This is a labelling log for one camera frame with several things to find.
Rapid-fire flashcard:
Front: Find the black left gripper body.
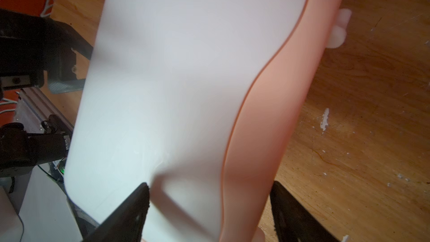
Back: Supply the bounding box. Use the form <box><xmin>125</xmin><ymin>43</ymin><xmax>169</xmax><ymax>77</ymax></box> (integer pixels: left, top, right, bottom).
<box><xmin>1</xmin><ymin>9</ymin><xmax>93</xmax><ymax>94</ymax></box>

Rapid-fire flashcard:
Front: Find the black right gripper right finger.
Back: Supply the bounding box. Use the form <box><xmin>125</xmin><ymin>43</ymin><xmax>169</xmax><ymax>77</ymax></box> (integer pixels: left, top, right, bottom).
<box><xmin>270</xmin><ymin>181</ymin><xmax>338</xmax><ymax>242</ymax></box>

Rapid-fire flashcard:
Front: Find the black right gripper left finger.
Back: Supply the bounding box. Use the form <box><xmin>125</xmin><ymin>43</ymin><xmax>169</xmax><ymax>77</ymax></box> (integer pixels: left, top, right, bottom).
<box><xmin>83</xmin><ymin>183</ymin><xmax>150</xmax><ymax>242</ymax></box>

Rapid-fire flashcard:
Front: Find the white pink first aid kit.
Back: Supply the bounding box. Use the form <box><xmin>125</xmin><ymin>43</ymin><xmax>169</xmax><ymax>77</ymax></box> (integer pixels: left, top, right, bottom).
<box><xmin>64</xmin><ymin>0</ymin><xmax>350</xmax><ymax>242</ymax></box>

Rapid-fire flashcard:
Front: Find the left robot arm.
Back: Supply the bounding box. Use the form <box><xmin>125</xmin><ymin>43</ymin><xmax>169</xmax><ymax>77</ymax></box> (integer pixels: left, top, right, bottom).
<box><xmin>1</xmin><ymin>9</ymin><xmax>93</xmax><ymax>178</ymax></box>

